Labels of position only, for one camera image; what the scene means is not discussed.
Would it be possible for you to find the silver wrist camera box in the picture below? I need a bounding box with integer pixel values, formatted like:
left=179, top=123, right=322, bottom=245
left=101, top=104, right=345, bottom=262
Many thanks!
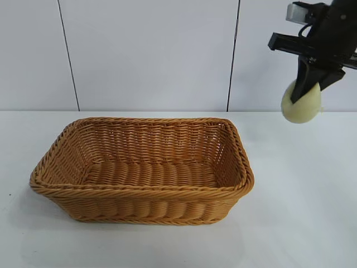
left=286, top=2, right=311, bottom=22

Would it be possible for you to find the pale yellow egg yolk pastry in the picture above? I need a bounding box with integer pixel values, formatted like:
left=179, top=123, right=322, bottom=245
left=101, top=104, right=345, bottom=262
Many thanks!
left=280, top=80, right=324, bottom=124

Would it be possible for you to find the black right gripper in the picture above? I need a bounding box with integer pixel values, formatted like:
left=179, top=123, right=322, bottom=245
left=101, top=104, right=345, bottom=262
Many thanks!
left=268, top=0, right=357, bottom=104

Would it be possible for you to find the brown woven wicker basket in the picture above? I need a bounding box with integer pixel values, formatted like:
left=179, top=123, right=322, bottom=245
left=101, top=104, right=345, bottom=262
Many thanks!
left=29, top=117, right=255, bottom=225

